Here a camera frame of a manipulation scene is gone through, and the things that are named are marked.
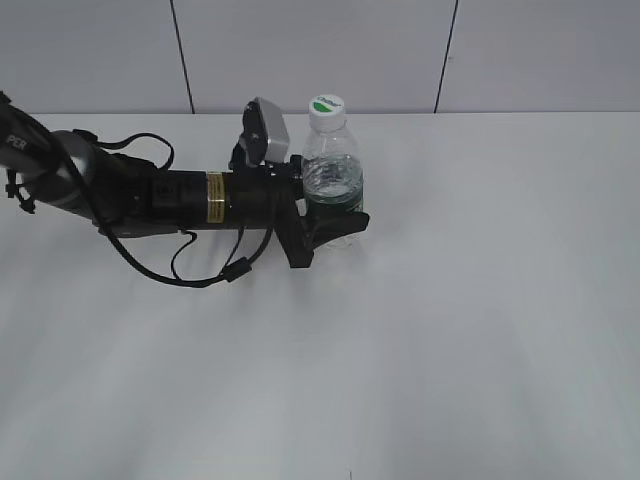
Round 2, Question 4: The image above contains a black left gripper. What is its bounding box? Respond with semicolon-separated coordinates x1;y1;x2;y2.
228;154;370;269

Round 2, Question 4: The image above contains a clear Cestbon water bottle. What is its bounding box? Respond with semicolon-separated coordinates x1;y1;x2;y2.
302;121;364;220

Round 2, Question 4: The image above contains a white green bottle cap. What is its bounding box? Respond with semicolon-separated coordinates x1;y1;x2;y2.
308;94;346;132

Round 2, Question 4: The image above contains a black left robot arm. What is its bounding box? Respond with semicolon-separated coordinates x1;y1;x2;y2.
1;96;369;268

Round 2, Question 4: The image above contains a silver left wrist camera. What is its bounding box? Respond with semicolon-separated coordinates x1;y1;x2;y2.
240;97;290;167

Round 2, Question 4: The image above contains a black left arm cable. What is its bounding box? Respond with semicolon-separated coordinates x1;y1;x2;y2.
59;130;281;289

